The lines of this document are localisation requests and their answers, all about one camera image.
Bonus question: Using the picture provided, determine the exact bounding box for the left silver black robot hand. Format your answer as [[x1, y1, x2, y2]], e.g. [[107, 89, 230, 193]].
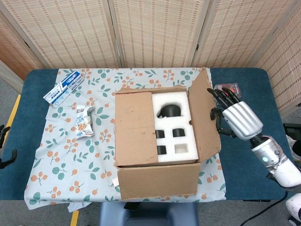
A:
[[0, 125, 18, 170]]

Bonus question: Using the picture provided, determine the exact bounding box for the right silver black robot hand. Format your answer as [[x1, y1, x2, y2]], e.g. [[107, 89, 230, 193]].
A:
[[206, 87, 264, 141]]

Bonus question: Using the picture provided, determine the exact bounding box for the cardboard box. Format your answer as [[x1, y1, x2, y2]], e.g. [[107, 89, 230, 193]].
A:
[[113, 67, 222, 201]]

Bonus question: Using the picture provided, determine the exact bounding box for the clear box with red items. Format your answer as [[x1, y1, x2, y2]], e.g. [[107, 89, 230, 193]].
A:
[[213, 82, 243, 99]]

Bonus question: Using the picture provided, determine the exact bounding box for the black device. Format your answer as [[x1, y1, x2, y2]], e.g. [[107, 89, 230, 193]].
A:
[[283, 123, 301, 142]]

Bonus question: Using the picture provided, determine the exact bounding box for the floral print tablecloth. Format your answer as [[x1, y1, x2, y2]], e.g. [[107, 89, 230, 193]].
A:
[[23, 67, 228, 211]]

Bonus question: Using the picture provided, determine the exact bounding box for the black teapot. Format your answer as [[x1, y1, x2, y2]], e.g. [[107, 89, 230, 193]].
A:
[[157, 103, 182, 118]]

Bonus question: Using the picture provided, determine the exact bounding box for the white foam insert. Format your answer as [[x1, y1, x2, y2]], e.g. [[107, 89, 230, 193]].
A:
[[151, 91, 202, 163]]

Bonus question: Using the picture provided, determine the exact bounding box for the crumpled white snack packet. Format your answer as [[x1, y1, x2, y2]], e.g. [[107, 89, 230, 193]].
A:
[[74, 105, 95, 141]]

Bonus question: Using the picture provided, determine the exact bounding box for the blue white toothpaste box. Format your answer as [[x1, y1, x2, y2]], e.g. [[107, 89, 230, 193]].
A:
[[43, 70, 85, 109]]

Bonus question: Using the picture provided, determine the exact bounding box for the woven bamboo folding screen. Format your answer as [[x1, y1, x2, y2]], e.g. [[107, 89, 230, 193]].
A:
[[0, 0, 301, 118]]

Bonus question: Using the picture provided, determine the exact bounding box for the blue grey chair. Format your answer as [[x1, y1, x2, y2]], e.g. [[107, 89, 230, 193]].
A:
[[98, 202, 198, 226]]

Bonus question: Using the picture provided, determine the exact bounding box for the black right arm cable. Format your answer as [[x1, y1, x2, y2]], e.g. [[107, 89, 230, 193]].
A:
[[239, 191, 289, 226]]

